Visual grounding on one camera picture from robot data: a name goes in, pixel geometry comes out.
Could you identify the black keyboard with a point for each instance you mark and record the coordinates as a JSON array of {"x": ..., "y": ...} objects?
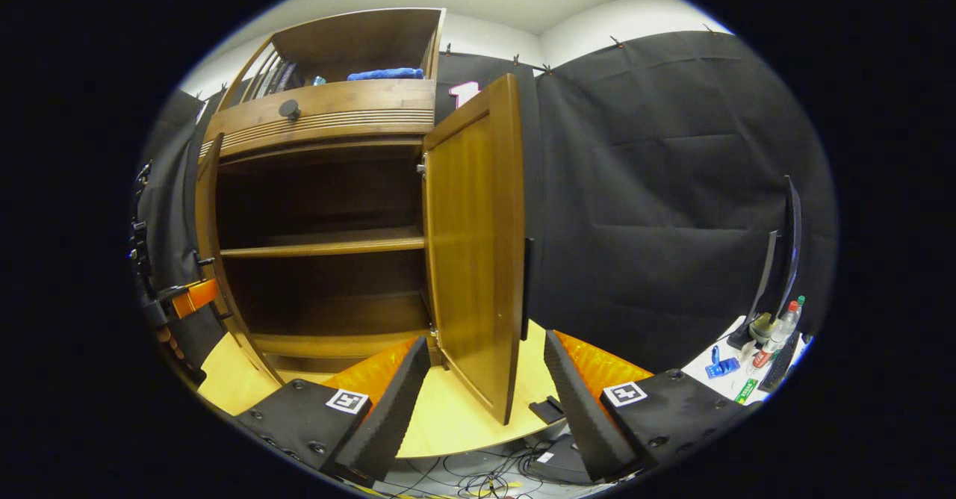
[{"x": 780, "y": 364}]

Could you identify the small black block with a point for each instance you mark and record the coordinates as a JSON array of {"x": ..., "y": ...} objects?
[{"x": 547, "y": 410}]

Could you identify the wooden drawer with black knob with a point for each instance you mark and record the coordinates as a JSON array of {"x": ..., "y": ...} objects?
[{"x": 358, "y": 99}]

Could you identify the black device box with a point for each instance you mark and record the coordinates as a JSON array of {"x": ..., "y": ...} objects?
[{"x": 560, "y": 463}]

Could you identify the green packet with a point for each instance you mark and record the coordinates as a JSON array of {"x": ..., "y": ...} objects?
[{"x": 745, "y": 391}]

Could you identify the dark blue book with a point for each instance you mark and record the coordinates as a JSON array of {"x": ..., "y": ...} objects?
[{"x": 288, "y": 78}]

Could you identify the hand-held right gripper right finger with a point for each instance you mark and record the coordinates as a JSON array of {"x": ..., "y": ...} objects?
[{"x": 586, "y": 417}]

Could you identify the white side table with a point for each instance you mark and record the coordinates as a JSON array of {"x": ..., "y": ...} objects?
[{"x": 717, "y": 391}]

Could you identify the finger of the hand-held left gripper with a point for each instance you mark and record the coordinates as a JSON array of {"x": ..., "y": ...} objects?
[{"x": 196, "y": 297}]

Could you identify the blue folded towel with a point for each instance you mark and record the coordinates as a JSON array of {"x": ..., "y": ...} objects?
[{"x": 385, "y": 74}]

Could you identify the clear bottle with red cap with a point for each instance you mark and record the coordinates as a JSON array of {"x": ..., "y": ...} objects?
[{"x": 775, "y": 335}]

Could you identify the black computer monitor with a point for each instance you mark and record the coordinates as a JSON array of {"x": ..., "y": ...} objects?
[{"x": 788, "y": 245}]

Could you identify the small blue plastic object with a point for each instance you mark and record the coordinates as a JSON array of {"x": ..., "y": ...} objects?
[{"x": 721, "y": 367}]

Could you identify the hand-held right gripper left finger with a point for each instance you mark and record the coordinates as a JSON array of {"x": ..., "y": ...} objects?
[{"x": 388, "y": 409}]

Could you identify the wooden double-door shoe cabinet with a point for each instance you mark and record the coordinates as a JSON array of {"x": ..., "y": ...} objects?
[{"x": 321, "y": 241}]

